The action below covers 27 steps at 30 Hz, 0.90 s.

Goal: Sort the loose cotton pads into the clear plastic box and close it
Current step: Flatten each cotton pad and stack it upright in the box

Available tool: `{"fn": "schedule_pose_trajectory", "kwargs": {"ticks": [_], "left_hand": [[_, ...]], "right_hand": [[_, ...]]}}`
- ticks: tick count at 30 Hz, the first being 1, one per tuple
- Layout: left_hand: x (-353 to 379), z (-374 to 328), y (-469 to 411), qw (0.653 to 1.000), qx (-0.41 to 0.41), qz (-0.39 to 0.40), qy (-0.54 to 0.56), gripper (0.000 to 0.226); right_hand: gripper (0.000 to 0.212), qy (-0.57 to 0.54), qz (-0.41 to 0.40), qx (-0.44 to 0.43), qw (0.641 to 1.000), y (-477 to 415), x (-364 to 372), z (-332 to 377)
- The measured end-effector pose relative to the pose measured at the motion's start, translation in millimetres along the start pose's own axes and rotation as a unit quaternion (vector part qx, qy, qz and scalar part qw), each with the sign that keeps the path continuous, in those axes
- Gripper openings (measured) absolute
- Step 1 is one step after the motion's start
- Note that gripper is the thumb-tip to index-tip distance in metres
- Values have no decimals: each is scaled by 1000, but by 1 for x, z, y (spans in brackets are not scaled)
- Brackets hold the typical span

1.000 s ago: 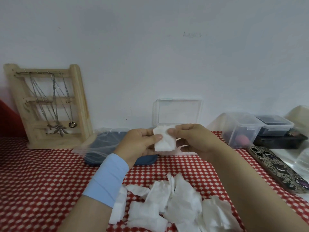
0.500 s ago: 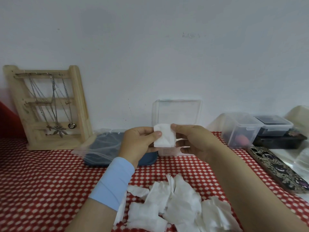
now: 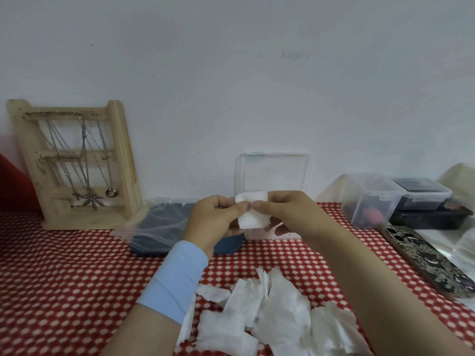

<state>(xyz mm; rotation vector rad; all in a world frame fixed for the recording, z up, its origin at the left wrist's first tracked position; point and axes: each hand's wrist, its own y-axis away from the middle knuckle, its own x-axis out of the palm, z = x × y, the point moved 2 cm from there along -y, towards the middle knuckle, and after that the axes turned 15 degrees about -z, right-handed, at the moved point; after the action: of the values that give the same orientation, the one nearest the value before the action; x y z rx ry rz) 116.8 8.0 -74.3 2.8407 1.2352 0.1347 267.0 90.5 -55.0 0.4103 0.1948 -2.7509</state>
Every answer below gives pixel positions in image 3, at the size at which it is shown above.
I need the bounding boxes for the phone with patterned case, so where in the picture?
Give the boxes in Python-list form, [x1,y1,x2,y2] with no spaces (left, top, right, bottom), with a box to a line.
[379,224,475,299]

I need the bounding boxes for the black tray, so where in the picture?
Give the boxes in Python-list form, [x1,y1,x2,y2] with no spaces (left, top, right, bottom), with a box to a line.
[388,205,474,230]

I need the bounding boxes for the person's left hand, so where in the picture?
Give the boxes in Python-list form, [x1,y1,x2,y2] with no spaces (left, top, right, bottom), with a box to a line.
[183,195,251,258]

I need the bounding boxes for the clear lidded plastic container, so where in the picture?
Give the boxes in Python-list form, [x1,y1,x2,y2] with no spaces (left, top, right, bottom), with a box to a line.
[317,173,405,229]

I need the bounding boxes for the red framed mirror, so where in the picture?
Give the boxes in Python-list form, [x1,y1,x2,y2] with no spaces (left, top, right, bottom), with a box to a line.
[0,153,42,214]

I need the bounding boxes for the person's right hand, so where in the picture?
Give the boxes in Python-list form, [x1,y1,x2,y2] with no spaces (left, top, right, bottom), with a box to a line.
[252,190,334,249]

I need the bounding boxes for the red checkered tablecloth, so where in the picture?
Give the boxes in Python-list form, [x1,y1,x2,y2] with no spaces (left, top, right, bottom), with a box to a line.
[0,202,475,356]

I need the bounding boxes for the light blue wristband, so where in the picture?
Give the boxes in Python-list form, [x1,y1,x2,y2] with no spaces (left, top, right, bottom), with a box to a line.
[136,240,209,326]

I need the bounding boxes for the person's right forearm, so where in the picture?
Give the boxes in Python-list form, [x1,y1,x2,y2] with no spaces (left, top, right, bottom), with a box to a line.
[315,222,472,356]

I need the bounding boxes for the pile of white cotton pads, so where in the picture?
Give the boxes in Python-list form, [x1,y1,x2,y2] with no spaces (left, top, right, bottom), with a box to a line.
[176,267,372,356]

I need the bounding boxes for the beige plastic tub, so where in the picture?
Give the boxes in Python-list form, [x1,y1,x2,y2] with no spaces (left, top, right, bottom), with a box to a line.
[437,163,475,204]

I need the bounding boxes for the clear cotton pad box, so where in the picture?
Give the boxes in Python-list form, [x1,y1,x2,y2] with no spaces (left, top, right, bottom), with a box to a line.
[234,152,312,241]

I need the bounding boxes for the person's left forearm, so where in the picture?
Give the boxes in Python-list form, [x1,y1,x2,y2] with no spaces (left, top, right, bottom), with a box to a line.
[100,304,183,356]

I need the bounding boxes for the clear plastic bag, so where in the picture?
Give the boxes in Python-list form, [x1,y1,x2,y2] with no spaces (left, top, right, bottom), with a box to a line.
[110,197,201,249]

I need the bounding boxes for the leaf pendant necklace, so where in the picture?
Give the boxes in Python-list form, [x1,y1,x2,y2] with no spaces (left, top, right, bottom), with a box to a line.
[78,114,106,212]

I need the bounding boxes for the pink makeup sponge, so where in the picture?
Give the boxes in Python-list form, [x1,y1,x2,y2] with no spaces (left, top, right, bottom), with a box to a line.
[362,208,383,225]

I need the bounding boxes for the dark blue pouch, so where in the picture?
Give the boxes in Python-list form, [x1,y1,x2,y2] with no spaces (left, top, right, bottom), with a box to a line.
[130,203,244,256]

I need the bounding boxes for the clear container with black contents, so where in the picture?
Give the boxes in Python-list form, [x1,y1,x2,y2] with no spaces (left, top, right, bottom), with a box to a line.
[390,178,453,211]

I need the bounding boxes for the white cloth square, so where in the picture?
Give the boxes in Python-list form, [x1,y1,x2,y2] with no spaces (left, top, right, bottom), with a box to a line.
[235,190,272,230]

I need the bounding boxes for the clear plastic water bottle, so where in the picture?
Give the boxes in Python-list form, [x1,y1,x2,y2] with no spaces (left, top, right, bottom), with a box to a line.
[454,227,475,264]

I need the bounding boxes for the ring pendant necklace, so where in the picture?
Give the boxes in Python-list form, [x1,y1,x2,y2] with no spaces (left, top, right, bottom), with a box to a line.
[95,118,118,198]

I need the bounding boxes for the wooden jewelry stand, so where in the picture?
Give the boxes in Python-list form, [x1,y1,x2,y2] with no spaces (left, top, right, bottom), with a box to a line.
[6,99,143,231]

